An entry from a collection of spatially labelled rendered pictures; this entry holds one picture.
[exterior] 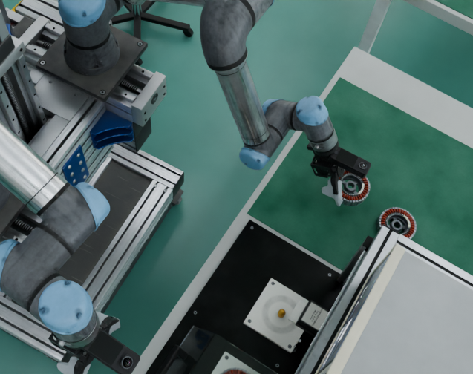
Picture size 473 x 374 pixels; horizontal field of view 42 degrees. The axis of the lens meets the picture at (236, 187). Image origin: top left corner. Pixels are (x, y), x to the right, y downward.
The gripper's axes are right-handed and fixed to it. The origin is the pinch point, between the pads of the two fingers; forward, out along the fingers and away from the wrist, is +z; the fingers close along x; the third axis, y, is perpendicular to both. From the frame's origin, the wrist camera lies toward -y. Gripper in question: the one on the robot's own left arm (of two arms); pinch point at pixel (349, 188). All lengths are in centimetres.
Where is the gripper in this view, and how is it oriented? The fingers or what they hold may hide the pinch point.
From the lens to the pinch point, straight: 186.3
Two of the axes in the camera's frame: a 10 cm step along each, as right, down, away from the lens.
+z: 3.7, 6.0, 7.1
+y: -8.1, -1.5, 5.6
